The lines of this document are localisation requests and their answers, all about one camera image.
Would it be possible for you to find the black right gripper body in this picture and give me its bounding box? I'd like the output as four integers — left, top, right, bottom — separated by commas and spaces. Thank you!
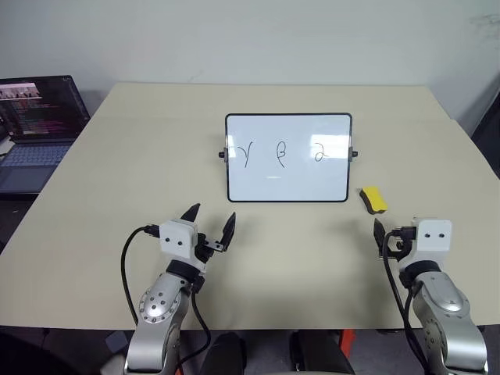
380, 227, 418, 264

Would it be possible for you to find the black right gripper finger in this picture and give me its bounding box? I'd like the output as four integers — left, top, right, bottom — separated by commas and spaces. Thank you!
373, 218, 388, 258

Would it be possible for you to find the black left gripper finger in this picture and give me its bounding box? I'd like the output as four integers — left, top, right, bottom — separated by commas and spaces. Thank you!
217, 212, 238, 254
180, 202, 202, 227

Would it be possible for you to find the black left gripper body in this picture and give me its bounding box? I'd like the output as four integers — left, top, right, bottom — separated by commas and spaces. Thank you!
191, 232, 227, 264

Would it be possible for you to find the yellow and black eraser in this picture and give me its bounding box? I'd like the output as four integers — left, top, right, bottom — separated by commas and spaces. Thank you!
356, 186, 389, 216

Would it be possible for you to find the small black-framed whiteboard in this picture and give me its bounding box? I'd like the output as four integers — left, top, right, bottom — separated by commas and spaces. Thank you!
217, 112, 360, 204

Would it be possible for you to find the dark rounded shape under table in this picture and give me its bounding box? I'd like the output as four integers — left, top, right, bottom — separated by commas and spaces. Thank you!
287, 330, 355, 375
204, 330, 246, 375

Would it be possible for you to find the grey block under table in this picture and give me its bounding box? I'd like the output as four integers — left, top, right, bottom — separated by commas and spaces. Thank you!
104, 331, 130, 354

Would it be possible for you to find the dark object beside table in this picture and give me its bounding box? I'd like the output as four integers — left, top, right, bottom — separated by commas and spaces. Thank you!
454, 79, 500, 181

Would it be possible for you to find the open blue-grey laptop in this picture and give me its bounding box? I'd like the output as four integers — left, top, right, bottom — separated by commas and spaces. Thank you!
0, 74, 92, 195

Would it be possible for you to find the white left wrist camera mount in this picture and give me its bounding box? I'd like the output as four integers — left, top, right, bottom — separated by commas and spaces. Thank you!
159, 219, 207, 273

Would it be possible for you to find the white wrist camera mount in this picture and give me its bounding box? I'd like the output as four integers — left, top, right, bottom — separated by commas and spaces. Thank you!
159, 219, 207, 273
405, 216, 454, 271

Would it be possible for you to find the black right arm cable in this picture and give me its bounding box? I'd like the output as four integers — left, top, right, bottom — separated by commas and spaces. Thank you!
382, 226, 431, 370

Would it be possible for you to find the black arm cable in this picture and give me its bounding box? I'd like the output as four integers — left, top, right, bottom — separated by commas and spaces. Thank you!
120, 223, 213, 375
382, 226, 431, 370

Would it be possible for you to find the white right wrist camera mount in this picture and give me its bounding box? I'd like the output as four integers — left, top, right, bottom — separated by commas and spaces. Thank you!
405, 216, 454, 271

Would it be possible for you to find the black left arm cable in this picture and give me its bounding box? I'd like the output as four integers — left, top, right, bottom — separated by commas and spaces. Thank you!
120, 223, 213, 375

